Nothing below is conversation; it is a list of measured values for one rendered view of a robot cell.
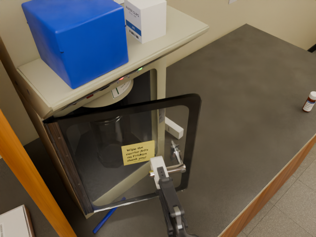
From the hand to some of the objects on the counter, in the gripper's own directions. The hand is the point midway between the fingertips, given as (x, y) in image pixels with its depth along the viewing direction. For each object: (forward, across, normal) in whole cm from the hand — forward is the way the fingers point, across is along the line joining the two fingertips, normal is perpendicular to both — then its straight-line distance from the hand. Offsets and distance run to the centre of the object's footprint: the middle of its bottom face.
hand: (159, 172), depth 65 cm
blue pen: (+5, -26, +14) cm, 30 cm away
